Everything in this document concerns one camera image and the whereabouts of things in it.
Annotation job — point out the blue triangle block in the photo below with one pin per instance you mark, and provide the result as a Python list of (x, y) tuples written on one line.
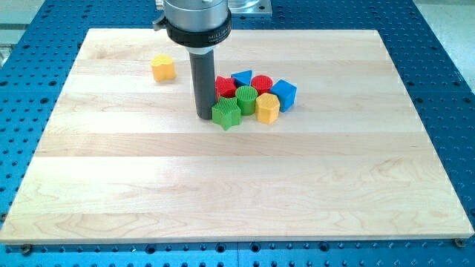
[(242, 78)]

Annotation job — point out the board corner screw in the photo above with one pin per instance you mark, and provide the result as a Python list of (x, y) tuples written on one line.
[(25, 249), (459, 243)]

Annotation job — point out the light wooden board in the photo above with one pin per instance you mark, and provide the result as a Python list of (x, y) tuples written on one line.
[(125, 159)]

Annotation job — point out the yellow heart block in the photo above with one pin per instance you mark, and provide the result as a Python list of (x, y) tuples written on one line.
[(163, 68)]

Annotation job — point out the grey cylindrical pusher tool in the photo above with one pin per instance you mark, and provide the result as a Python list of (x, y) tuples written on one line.
[(202, 73)]

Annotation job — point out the right board corner screw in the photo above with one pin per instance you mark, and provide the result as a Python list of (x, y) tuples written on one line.
[(459, 243)]

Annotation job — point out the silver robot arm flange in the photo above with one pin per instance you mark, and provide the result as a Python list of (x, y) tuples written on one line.
[(194, 23)]

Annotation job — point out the red star block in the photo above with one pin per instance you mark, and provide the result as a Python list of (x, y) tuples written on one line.
[(225, 87)]

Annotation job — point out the blue cube block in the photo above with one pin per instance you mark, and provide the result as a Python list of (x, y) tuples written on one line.
[(285, 93)]

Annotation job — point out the yellow hexagon block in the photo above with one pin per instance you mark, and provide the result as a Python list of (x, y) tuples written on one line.
[(267, 108)]

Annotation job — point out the red cylinder block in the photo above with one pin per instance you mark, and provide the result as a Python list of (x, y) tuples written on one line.
[(262, 83)]

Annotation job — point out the green cylinder block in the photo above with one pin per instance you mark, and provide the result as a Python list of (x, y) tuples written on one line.
[(246, 98)]

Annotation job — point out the left board corner screw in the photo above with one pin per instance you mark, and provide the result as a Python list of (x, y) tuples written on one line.
[(25, 249)]

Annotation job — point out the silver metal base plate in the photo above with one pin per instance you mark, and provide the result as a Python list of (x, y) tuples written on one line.
[(252, 6)]

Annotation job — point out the green star block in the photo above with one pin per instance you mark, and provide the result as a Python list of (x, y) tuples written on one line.
[(226, 112)]

